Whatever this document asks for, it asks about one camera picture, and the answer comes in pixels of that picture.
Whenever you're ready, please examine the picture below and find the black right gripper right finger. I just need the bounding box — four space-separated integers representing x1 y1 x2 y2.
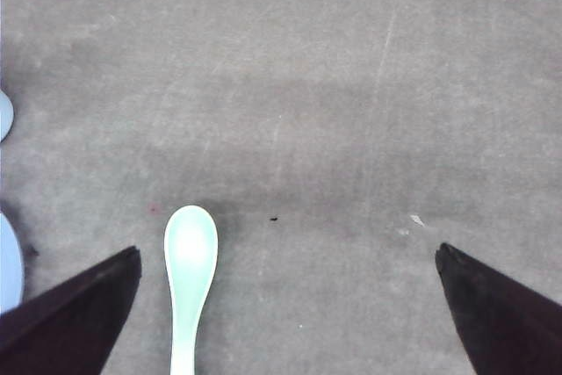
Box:
435 242 561 374

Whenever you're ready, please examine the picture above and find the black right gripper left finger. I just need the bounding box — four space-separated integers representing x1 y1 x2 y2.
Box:
1 246 141 374

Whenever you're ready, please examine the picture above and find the mint green plastic spoon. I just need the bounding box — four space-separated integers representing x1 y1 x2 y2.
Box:
163 205 218 374

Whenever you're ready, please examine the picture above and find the blue plastic plate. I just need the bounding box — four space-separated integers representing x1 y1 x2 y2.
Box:
1 213 25 314

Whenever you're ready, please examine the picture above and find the light blue plastic cup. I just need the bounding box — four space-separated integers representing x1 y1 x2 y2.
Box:
0 90 14 141

